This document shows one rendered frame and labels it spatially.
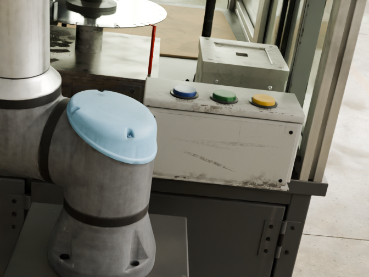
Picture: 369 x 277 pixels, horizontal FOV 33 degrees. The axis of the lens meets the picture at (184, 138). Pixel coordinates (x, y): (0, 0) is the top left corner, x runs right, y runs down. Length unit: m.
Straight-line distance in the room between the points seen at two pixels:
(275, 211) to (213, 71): 0.31
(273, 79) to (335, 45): 0.23
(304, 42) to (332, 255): 1.33
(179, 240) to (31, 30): 0.39
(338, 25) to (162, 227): 0.45
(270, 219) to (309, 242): 1.20
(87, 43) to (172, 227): 0.55
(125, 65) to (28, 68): 0.57
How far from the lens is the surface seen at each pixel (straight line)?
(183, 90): 1.09
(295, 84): 1.24
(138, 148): 0.78
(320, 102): 1.15
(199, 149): 1.10
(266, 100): 1.10
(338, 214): 2.69
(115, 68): 1.33
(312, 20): 1.21
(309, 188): 1.22
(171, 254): 0.93
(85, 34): 1.40
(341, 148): 3.31
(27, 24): 0.78
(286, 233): 1.28
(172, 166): 1.11
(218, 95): 1.09
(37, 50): 0.80
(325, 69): 1.13
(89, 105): 0.80
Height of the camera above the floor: 1.29
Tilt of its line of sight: 25 degrees down
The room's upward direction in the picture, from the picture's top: 8 degrees clockwise
